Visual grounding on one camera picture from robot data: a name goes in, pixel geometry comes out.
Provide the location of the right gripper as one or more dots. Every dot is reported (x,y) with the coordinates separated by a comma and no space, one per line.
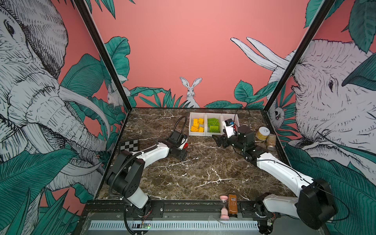
(226,138)

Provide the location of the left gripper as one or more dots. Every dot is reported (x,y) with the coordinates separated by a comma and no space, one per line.
(183,156)

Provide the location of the green lego brick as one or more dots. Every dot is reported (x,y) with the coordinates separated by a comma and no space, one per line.
(214,129)
(213,122)

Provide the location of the white three-compartment bin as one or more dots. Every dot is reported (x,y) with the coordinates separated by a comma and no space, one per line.
(220,116)

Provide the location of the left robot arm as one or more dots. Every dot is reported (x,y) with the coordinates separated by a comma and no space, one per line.
(124,176)

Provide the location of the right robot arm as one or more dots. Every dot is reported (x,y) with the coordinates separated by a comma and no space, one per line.
(313,203)

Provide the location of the brown spice jar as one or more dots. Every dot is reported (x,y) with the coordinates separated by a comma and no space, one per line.
(271,142)

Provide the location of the checkerboard calibration plate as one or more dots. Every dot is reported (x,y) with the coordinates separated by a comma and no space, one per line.
(131,145)

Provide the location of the pink hourglass timer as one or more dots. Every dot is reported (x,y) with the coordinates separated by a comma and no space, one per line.
(224,210)

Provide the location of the white perforated rail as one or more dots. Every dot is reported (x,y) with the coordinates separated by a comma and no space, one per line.
(164,225)

